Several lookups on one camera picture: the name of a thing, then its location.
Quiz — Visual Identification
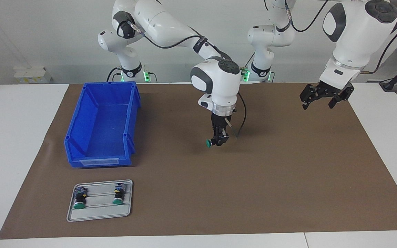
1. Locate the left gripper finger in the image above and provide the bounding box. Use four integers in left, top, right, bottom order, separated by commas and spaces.
328, 86, 355, 109
299, 85, 321, 111

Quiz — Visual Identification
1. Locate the brown table mat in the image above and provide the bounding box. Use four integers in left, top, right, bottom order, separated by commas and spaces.
0, 83, 397, 240

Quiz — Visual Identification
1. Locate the blue plastic storage bin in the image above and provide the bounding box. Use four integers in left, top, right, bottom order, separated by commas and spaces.
63, 81, 141, 168

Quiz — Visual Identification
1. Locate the grey metal tray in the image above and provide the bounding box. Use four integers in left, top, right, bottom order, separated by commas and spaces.
67, 179, 133, 222

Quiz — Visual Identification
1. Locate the white socket box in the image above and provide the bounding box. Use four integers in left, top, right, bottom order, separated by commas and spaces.
14, 66, 52, 84

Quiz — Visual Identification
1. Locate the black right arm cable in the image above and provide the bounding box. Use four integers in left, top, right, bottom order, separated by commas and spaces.
116, 21, 248, 139

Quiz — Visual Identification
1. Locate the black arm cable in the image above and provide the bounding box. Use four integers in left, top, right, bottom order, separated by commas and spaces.
284, 0, 397, 74
116, 21, 248, 139

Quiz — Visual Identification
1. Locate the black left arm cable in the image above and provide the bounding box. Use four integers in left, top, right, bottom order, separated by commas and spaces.
284, 0, 397, 74

